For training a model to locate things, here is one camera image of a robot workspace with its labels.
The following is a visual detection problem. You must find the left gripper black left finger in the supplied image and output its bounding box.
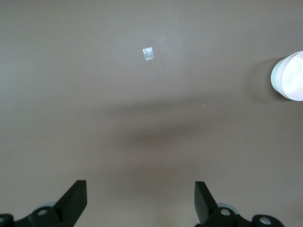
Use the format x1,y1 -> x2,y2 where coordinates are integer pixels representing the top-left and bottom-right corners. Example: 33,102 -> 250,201
0,180 -> 88,227

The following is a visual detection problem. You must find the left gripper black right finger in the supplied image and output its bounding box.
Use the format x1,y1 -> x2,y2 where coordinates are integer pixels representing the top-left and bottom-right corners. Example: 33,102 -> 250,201
194,181 -> 283,227

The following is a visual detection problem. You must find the pink bowl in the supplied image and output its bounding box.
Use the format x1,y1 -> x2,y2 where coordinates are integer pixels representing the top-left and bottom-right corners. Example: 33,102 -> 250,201
276,51 -> 303,102

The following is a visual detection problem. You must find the white bowl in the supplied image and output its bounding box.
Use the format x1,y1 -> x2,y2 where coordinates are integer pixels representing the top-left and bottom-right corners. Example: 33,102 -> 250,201
270,53 -> 294,101

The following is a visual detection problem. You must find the brown table cover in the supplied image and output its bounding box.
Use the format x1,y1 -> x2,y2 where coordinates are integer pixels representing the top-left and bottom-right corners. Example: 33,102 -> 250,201
0,0 -> 303,227

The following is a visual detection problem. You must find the small clear tape piece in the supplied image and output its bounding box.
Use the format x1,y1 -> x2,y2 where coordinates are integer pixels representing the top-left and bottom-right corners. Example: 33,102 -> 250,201
142,47 -> 155,61

